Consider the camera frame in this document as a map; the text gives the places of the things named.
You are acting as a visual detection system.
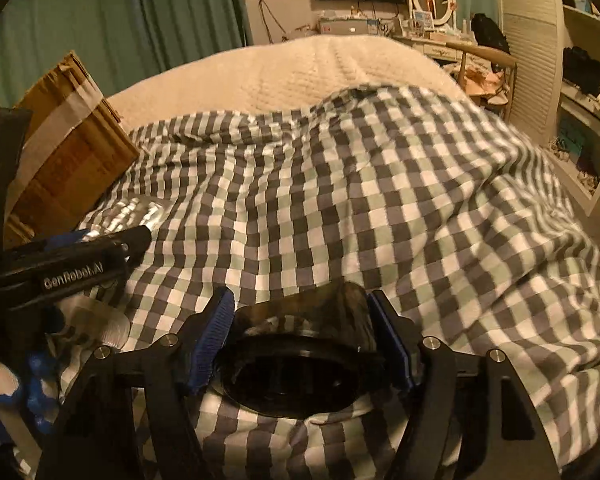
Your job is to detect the white louvred wardrobe door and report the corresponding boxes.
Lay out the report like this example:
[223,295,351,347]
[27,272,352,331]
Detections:
[497,0,566,147]

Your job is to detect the silver blister pack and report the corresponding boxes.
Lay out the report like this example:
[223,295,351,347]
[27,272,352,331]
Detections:
[80,198,169,241]

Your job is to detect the person's left hand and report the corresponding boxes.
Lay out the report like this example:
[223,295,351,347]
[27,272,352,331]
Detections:
[0,305,67,437]

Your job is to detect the silver mini fridge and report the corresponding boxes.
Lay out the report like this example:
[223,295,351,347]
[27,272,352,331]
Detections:
[319,17,381,36]

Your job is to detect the pink clothes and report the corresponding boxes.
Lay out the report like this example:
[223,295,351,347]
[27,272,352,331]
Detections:
[462,67,511,104]

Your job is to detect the wooden chair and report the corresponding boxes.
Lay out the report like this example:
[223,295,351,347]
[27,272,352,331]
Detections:
[430,42,519,122]

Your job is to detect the brown cardboard box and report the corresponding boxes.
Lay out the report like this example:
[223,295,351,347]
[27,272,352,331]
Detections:
[2,50,141,247]

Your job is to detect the white quilted blanket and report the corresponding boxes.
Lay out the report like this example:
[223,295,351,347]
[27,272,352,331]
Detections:
[102,35,469,132]

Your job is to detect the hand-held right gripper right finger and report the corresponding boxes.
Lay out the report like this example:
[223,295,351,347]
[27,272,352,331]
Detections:
[367,289,561,480]

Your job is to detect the black shelf bag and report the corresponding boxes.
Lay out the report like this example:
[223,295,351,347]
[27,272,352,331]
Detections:
[562,46,600,96]

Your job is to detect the white vanity table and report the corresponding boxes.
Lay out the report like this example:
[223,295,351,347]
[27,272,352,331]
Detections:
[395,25,481,62]

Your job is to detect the grey checked cloth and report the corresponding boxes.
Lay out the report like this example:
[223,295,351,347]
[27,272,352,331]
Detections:
[45,85,600,480]

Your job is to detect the white open shelf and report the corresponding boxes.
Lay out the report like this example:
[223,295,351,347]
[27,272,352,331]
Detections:
[545,0,600,217]

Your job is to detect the black transparent cup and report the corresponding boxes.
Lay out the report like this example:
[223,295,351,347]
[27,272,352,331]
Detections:
[215,280,397,422]

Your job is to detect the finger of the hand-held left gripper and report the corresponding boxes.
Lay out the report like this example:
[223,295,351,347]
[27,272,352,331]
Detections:
[46,231,95,252]
[80,225,154,267]

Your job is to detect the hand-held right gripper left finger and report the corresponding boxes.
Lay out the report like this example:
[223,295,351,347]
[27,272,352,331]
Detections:
[35,286,237,480]

